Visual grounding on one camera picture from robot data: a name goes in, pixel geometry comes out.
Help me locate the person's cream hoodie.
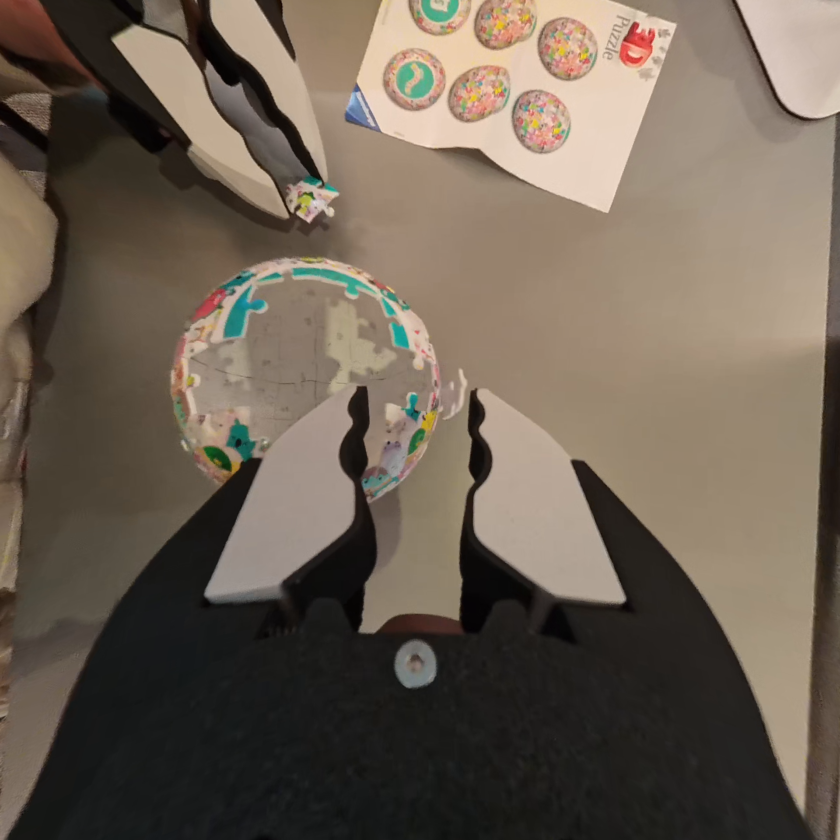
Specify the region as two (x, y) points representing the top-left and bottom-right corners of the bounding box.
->
(0, 66), (67, 723)

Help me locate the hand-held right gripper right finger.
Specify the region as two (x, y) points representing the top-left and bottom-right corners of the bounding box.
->
(458, 387), (628, 635)

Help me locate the colourful puzzle ball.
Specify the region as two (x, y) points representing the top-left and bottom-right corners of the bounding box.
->
(171, 257), (468, 505)

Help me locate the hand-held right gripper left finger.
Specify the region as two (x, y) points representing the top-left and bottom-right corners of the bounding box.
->
(203, 386), (379, 635)

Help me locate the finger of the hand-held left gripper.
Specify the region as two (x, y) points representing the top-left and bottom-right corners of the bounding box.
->
(110, 21), (293, 220)
(200, 0), (329, 186)

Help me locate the white multicolour puzzle piece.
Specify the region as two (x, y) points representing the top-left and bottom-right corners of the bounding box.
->
(285, 177), (341, 224)

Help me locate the paper instruction sheet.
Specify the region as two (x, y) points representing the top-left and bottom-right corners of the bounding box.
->
(344, 0), (678, 214)

